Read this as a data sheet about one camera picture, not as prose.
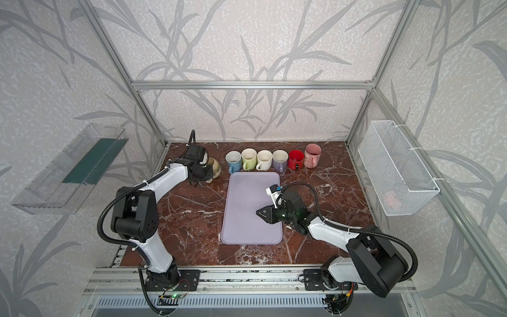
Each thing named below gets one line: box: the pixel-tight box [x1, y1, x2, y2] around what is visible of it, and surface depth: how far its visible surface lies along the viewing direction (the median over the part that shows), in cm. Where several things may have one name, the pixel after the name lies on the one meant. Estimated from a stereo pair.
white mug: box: [256, 149, 273, 172], surface depth 104 cm
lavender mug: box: [271, 149, 289, 174], surface depth 106 cm
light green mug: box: [240, 147, 258, 172], surface depth 104 cm
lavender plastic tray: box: [221, 171, 283, 246], surface depth 95 cm
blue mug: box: [225, 150, 242, 175], surface depth 103 cm
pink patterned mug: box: [303, 143, 323, 169], surface depth 104 cm
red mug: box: [288, 149, 305, 171], surface depth 107 cm
